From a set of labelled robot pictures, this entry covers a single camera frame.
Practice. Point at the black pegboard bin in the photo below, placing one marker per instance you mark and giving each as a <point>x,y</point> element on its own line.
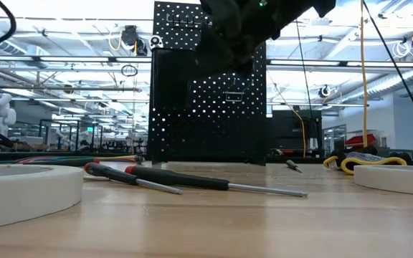
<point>170,82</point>

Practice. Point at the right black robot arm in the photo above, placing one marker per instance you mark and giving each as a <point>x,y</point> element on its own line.
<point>323,5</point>

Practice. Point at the black glove yellow trim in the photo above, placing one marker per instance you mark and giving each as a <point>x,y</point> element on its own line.
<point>364,159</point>

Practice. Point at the white masking tape roll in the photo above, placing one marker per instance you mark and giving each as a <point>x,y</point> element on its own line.
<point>23,193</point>
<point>396,181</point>

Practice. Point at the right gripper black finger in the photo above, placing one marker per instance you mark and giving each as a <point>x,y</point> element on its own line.
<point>221,18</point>
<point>224,61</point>

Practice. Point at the red background bin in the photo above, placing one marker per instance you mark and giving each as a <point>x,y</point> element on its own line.
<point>360,139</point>

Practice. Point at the black metal pegboard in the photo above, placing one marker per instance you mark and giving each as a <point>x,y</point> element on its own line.
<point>228,125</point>

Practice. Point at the black slanted stand pole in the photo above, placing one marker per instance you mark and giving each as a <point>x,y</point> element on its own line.
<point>400,71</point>

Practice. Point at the black background cabinet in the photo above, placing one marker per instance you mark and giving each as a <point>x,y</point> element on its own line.
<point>292,132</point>

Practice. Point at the silver pegboard tool rail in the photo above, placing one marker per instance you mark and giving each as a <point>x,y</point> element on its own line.
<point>185,20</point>

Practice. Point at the short black precision screwdriver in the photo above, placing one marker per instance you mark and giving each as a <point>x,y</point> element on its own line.
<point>293,165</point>

